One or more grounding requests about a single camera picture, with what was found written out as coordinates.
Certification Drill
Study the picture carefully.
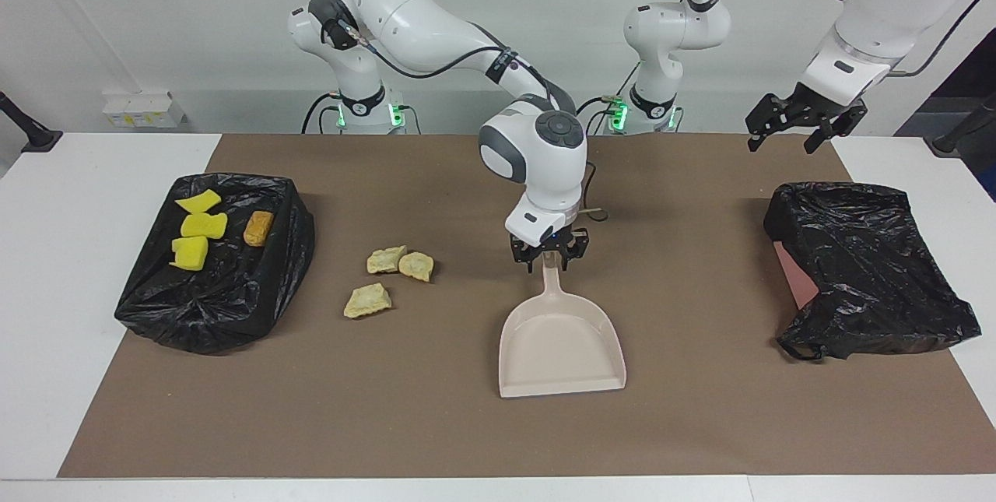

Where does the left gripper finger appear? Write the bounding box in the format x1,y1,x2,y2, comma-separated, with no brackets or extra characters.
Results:
745,94,802,154
804,109,869,155

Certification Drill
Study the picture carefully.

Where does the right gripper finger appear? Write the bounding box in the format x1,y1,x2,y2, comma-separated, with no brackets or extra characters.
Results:
556,236,591,270
510,244,547,274

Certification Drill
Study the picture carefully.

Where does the beige plastic dustpan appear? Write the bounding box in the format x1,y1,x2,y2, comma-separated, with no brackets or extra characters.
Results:
498,251,628,399

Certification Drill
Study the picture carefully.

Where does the beige foam chunk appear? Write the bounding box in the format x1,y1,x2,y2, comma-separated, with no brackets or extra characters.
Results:
398,251,435,283
366,245,409,276
343,283,394,320

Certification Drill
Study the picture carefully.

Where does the orange-brown sponge lump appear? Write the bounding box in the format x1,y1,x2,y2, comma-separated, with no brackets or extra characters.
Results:
243,211,275,247

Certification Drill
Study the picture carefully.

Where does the yellow sponge piece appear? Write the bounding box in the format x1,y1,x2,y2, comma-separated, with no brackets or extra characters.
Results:
170,236,210,272
175,189,223,215
180,212,230,240

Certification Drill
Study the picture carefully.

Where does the black bag bin with pink box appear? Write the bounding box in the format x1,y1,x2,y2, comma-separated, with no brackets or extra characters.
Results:
763,181,983,363

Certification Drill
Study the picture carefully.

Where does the black bag lined trash bin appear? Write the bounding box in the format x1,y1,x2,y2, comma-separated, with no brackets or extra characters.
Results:
114,172,317,356

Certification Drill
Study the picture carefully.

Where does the pink box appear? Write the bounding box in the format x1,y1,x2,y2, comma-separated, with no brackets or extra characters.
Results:
773,241,820,309

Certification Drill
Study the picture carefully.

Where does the brown table mat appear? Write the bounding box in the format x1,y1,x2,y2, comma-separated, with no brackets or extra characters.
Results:
57,133,996,479

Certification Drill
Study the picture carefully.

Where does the black camera stand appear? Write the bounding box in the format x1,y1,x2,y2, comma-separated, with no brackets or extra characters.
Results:
0,91,64,153
931,93,996,157

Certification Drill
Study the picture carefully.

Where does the black left base cable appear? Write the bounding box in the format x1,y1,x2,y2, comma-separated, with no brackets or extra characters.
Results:
574,94,625,136

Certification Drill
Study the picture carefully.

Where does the black base cable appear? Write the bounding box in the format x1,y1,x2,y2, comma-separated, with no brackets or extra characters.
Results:
301,93,344,135
574,94,625,136

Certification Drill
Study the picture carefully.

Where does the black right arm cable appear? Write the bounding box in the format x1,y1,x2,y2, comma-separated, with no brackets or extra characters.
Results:
333,16,609,223

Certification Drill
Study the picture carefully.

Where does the black right base cable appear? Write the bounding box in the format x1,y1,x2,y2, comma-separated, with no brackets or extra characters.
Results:
301,93,344,135

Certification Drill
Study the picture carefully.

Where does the white wall socket box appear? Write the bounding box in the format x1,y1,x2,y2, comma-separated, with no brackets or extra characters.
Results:
102,91,188,130

